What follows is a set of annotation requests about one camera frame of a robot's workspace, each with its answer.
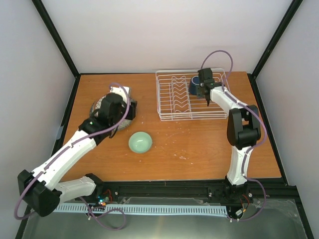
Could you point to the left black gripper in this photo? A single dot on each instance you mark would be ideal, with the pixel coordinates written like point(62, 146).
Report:
point(131, 113)

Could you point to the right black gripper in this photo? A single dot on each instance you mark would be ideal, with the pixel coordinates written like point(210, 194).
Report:
point(198, 93)

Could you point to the dark blue mug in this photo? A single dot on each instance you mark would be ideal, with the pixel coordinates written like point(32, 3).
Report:
point(194, 82)

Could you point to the light green bowl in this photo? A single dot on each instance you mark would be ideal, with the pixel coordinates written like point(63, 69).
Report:
point(140, 142)

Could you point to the floral patterned plate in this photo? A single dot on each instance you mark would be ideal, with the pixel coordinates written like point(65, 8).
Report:
point(98, 105)

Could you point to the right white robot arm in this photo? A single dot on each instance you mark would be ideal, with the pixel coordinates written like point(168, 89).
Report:
point(243, 127)

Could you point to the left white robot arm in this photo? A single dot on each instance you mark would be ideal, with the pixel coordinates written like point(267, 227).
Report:
point(42, 189)

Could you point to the red and teal plate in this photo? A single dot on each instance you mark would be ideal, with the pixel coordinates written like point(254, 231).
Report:
point(125, 123)

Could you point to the white wire dish rack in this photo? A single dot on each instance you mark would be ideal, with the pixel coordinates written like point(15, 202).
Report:
point(174, 102)

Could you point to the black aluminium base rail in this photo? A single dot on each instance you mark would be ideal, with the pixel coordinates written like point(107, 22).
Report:
point(208, 190)

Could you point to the light blue cable duct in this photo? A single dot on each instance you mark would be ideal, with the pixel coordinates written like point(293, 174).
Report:
point(145, 210)

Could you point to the black frame post left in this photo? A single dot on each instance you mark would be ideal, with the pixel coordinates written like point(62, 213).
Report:
point(43, 13)

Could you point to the black frame post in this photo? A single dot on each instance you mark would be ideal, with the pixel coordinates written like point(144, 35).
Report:
point(284, 23)
point(43, 13)

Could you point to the black frame post right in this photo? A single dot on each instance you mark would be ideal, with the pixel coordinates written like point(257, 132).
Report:
point(284, 23)

